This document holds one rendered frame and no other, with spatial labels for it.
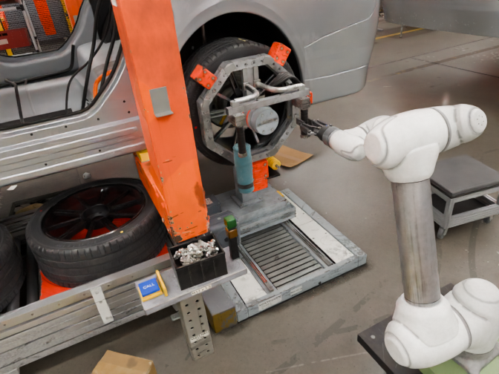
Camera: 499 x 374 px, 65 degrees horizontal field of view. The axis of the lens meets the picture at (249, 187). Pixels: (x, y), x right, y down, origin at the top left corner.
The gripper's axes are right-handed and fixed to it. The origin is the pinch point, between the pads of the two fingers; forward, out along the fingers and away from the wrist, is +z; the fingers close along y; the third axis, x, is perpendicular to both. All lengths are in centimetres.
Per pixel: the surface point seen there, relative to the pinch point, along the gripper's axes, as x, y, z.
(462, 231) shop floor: -83, 90, -35
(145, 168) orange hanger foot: -15, -75, 29
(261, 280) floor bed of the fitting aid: -76, -36, -13
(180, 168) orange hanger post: 3, -67, -17
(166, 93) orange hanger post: 33, -67, -17
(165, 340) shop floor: -83, -91, -18
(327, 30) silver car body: 32, 39, 35
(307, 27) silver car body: 35, 26, 35
